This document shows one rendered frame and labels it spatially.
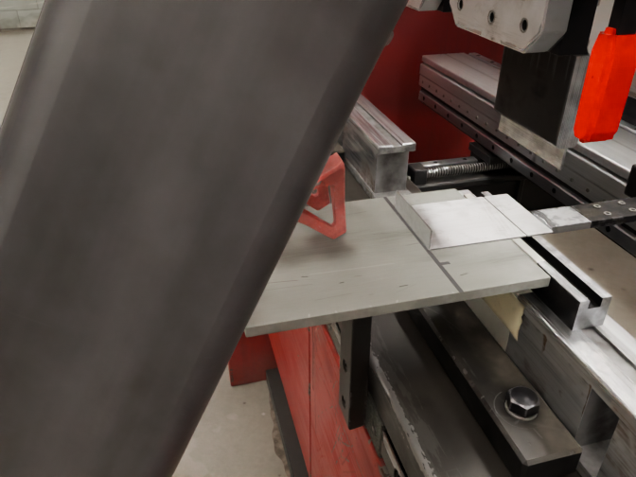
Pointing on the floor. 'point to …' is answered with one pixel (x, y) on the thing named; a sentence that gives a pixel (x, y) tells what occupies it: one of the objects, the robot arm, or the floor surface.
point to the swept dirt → (278, 440)
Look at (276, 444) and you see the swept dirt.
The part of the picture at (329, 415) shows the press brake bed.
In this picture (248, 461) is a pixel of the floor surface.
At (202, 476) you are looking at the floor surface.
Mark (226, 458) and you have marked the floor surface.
